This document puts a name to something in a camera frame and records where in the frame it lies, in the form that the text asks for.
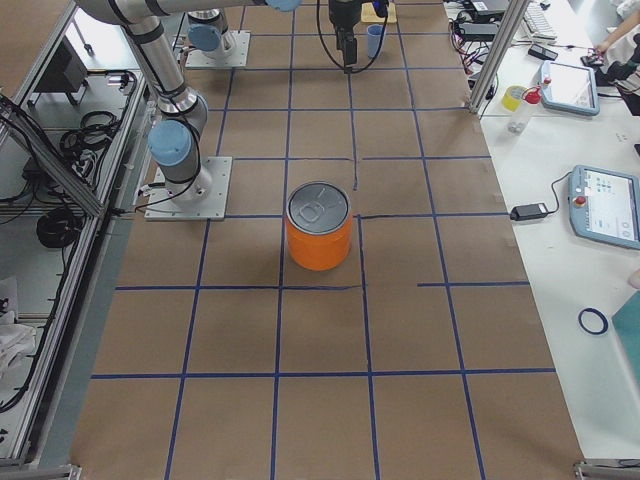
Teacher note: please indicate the teach pendant near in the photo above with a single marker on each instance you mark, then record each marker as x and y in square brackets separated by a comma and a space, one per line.
[604, 206]

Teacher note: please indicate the large orange can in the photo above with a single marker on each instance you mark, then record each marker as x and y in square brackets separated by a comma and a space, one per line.
[318, 225]

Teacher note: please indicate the aluminium frame post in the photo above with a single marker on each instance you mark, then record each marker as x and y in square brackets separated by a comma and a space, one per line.
[510, 23]

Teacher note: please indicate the black smartphone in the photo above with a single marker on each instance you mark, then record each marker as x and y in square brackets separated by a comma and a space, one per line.
[542, 53]

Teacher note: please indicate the wooden mug tree stand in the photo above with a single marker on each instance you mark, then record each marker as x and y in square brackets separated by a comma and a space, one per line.
[373, 12]

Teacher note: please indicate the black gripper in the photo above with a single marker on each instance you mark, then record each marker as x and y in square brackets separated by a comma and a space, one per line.
[343, 14]

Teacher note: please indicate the light blue plastic cup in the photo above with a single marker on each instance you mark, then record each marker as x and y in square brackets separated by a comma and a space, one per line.
[375, 39]

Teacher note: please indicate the black power adapter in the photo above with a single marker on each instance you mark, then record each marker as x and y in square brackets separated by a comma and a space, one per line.
[528, 212]

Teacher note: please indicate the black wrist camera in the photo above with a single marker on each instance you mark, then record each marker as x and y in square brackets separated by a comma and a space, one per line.
[349, 51]

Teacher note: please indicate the teach pendant far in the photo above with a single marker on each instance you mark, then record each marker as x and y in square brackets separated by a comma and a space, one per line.
[569, 88]

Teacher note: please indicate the teach pendant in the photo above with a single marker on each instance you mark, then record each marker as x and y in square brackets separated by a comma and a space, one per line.
[569, 88]
[604, 206]

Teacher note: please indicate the red cap squeeze bottle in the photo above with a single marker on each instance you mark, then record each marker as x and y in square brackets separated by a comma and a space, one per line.
[530, 100]

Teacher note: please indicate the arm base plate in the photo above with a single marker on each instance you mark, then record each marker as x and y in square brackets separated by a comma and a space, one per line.
[205, 199]
[196, 60]

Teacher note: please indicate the yellow tape roll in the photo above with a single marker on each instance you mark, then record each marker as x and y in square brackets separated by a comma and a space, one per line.
[512, 97]

